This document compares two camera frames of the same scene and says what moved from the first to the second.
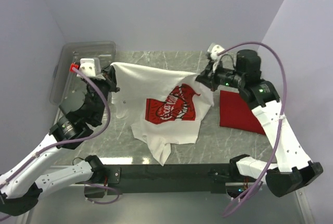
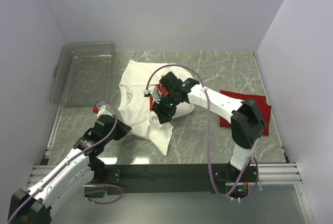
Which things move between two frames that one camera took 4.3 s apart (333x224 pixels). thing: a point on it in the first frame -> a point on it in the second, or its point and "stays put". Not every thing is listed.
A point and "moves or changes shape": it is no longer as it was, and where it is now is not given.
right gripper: [208, 77] -> [163, 112]
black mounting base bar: [160, 178] stays put
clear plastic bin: [68, 91] stays put
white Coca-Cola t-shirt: [169, 106] moves or changes shape
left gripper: [110, 74] -> [123, 128]
